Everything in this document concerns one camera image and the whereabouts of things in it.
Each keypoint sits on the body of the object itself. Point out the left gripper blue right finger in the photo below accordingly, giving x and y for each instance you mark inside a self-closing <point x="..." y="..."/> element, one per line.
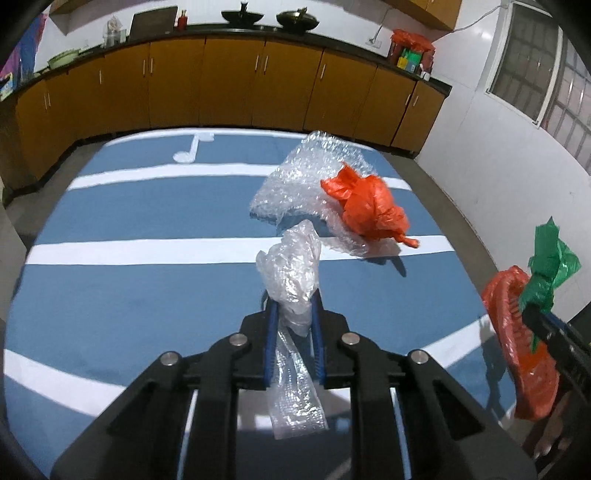
<point x="317" y="338"/>

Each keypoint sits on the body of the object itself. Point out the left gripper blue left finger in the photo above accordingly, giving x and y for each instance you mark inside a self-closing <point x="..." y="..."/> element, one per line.
<point x="272" y="325"/>

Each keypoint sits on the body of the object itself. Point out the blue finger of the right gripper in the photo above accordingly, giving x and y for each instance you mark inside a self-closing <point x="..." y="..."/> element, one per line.
<point x="544" y="325"/>

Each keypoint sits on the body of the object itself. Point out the small clear plastic bag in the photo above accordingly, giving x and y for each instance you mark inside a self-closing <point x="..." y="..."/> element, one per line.
<point x="290" y="274"/>

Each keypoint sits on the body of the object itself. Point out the dark green plastic bag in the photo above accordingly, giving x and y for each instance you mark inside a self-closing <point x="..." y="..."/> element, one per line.
<point x="552" y="264"/>

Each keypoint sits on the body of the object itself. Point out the large clear bubble wrap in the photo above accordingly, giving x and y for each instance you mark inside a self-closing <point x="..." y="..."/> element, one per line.
<point x="293" y="193"/>

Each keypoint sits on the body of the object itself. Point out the red plastic trash basket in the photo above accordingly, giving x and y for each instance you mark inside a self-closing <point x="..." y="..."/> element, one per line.
<point x="532" y="368"/>

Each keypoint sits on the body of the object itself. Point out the lower wooden kitchen cabinets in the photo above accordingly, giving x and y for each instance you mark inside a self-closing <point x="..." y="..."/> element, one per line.
<point x="213" y="82"/>

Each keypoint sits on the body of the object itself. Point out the wooden kitchen cabinets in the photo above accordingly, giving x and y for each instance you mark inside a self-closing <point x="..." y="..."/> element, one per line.
<point x="435" y="14"/>
<point x="213" y="82"/>

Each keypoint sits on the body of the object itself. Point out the black kitchen countertop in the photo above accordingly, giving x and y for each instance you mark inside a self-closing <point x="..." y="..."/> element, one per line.
<point x="221" y="31"/>

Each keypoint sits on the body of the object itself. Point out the upper wooden kitchen cabinets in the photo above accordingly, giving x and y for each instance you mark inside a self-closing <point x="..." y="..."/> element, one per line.
<point x="435" y="14"/>

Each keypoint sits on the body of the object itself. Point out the blue white striped tablecloth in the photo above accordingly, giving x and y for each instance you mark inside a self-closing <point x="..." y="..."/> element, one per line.
<point x="152" y="248"/>

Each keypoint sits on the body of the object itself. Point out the barred window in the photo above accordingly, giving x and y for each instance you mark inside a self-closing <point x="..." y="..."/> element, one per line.
<point x="537" y="71"/>

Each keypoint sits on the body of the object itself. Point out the green yellow containers on counter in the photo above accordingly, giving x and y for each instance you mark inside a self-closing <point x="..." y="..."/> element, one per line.
<point x="415" y="62"/>

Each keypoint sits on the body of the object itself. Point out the black wok with lid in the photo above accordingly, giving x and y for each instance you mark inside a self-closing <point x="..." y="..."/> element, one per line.
<point x="297" y="21"/>

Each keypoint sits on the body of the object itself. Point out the black pan on stove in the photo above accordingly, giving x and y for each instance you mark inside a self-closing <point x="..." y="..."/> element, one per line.
<point x="242" y="17"/>

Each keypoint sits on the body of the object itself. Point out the red bag on counter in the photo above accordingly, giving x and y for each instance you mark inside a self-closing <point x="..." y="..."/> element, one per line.
<point x="401" y="39"/>

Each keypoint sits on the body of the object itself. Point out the red bottle on counter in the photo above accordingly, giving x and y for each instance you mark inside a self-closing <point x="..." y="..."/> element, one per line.
<point x="182" y="21"/>

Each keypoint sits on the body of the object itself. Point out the dark cutting board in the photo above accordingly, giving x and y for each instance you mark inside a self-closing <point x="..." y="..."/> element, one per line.
<point x="152" y="23"/>

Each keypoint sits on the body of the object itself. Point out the glass jar on counter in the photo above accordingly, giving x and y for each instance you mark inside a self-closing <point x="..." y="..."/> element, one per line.
<point x="114" y="33"/>

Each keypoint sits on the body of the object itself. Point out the green bowl on counter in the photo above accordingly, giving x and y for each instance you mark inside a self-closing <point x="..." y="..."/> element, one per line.
<point x="63" y="58"/>

